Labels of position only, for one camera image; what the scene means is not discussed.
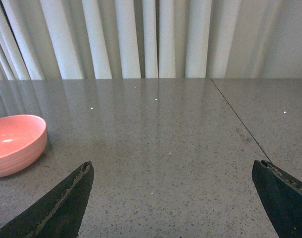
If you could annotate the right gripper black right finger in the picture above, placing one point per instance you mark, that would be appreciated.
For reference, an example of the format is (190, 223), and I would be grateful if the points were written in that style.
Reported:
(281, 197)

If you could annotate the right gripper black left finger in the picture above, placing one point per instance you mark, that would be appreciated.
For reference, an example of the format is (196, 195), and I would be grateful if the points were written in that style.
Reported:
(59, 213)

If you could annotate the pink bowl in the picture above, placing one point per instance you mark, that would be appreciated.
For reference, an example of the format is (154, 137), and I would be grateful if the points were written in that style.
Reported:
(22, 140)

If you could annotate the white pleated curtain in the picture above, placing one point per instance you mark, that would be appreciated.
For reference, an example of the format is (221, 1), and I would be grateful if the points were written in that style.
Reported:
(105, 39)

